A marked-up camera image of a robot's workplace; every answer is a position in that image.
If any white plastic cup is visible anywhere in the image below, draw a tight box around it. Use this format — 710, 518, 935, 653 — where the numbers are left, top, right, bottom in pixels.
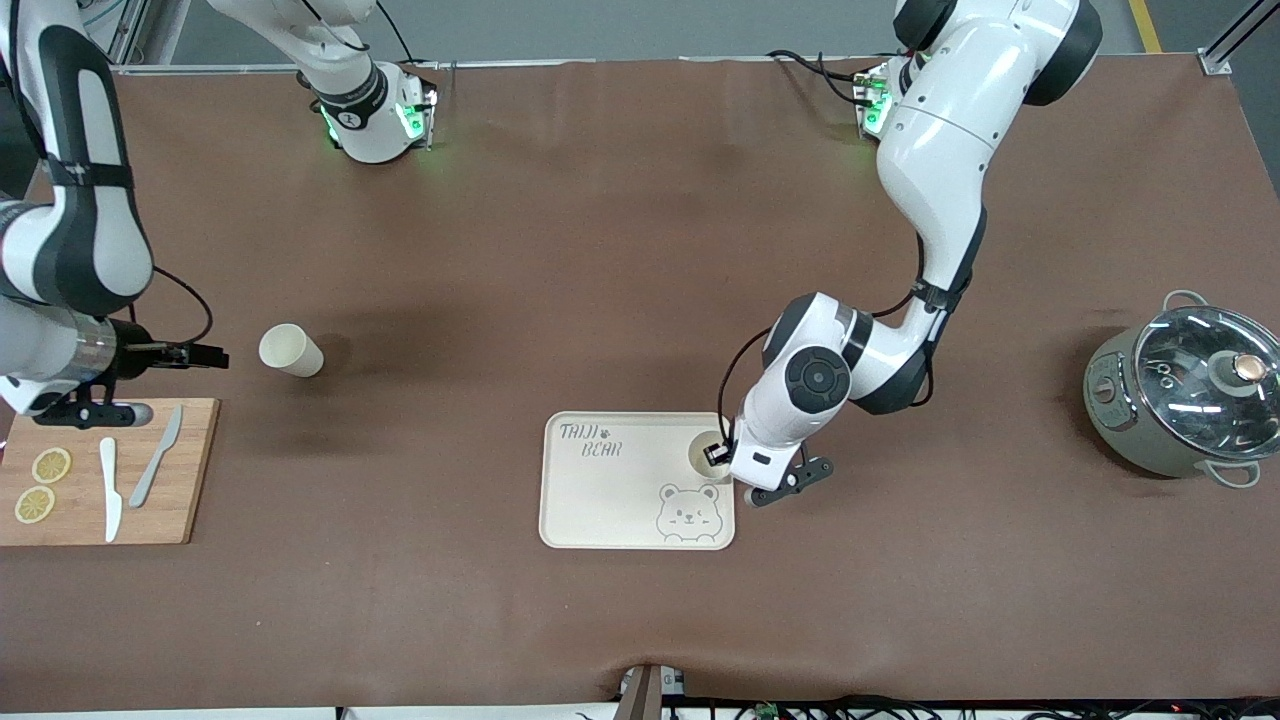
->
686, 430, 739, 479
258, 323, 325, 379

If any cream tray with bear print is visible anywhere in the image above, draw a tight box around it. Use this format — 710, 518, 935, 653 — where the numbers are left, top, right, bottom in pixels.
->
539, 411, 736, 551

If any wooden cutting board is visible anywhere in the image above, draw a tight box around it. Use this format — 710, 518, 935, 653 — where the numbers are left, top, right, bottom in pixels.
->
0, 398, 220, 547

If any grey plastic knife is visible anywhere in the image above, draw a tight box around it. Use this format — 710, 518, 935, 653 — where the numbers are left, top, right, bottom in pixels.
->
128, 404, 185, 509

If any white plastic knife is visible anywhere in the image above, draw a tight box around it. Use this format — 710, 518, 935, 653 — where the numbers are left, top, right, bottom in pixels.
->
98, 437, 123, 544

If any brown table cover mat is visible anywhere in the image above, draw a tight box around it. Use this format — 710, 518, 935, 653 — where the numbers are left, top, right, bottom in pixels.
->
0, 55, 1280, 713

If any grey pot with glass lid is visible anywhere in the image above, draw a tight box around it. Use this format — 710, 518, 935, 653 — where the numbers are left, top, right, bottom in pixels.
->
1083, 290, 1280, 489

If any glass pot lid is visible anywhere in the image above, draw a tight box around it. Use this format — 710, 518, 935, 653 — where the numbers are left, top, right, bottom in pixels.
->
1133, 305, 1280, 433

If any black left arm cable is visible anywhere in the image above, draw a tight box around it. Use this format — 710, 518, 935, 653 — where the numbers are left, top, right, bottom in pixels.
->
718, 230, 951, 446

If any grey metal bracket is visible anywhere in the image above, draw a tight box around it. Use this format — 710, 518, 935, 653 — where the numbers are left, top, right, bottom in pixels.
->
615, 662, 691, 720

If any aluminium frame profile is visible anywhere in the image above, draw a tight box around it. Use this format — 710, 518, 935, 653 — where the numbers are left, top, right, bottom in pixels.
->
1200, 0, 1280, 77
80, 0, 151, 73

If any black base cable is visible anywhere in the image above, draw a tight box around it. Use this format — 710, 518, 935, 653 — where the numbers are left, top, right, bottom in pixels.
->
768, 48, 873, 107
375, 0, 441, 69

